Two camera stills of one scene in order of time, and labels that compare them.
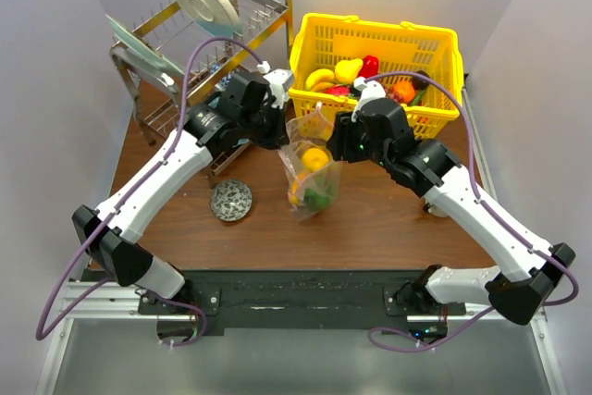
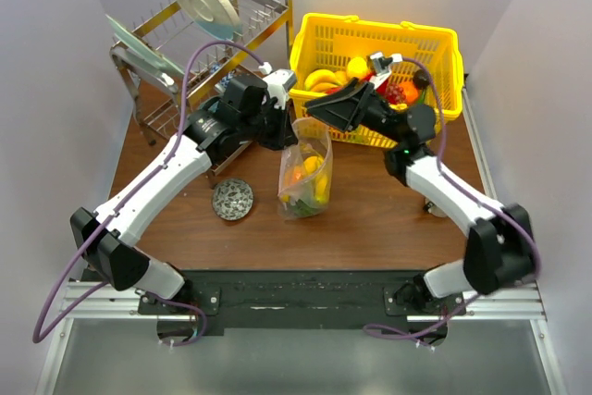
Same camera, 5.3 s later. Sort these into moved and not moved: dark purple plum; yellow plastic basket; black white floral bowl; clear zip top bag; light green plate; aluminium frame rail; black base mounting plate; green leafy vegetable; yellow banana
Moved: clear zip top bag; green leafy vegetable; yellow banana
Not moved: black base mounting plate; aluminium frame rail; yellow plastic basket; black white floral bowl; dark purple plum; light green plate
